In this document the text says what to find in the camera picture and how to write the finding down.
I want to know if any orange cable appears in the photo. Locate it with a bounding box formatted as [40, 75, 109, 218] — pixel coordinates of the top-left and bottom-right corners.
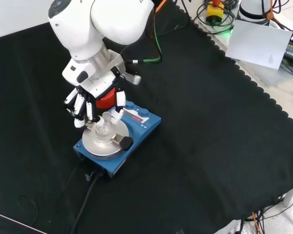
[155, 0, 167, 13]

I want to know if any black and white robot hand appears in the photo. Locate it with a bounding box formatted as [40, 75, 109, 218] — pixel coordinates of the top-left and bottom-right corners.
[63, 67, 127, 129]

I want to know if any heater with blue base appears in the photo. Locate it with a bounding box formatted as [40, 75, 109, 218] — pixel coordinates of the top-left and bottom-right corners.
[73, 99, 162, 181]

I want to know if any clear glass round-bottom flask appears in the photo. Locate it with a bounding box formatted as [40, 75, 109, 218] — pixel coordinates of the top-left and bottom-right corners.
[95, 112, 113, 137]

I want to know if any pale board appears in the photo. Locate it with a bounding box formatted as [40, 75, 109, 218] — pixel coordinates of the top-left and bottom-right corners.
[225, 19, 293, 71]

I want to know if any red rubber flask ring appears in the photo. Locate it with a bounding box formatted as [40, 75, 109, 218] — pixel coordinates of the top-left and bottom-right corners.
[95, 87, 117, 109]

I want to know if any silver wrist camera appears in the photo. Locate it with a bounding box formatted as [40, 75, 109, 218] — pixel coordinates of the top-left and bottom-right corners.
[123, 72, 142, 85]

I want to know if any black bench cloth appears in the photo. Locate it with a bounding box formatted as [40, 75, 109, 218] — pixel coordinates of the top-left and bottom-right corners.
[0, 0, 293, 234]

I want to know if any thick black power cable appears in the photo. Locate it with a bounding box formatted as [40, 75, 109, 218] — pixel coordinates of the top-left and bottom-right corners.
[69, 170, 105, 234]

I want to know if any yellow stop button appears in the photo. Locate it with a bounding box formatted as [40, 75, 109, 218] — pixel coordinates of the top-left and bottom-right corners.
[205, 0, 224, 24]

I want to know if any thin black cable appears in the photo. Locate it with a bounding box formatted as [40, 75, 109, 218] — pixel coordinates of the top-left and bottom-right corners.
[55, 158, 88, 213]

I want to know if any green cable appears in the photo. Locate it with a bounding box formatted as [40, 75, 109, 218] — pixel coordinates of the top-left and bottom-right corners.
[126, 9, 163, 64]

